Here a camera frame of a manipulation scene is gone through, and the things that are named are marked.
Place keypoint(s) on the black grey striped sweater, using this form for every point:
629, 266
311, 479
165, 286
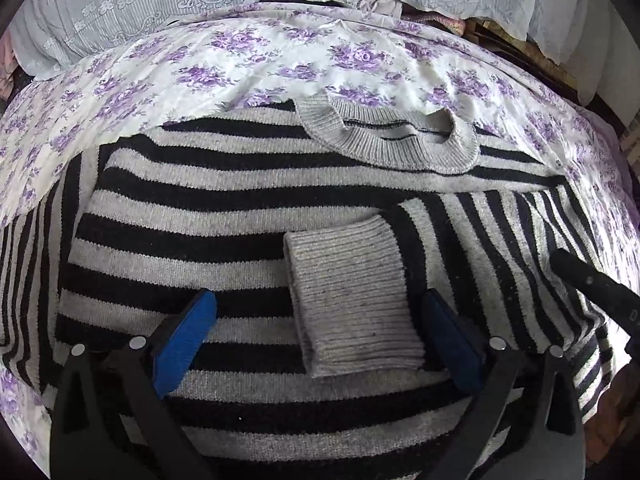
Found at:
240, 220

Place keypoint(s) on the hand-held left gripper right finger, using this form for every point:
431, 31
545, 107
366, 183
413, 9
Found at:
450, 340

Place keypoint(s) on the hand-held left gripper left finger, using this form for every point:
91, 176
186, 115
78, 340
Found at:
186, 340

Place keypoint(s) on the pink floral cloth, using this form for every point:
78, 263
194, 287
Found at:
6, 65

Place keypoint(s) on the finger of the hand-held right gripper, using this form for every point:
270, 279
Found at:
590, 280

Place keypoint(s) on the purple floral bedsheet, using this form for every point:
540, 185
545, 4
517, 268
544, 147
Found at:
210, 65

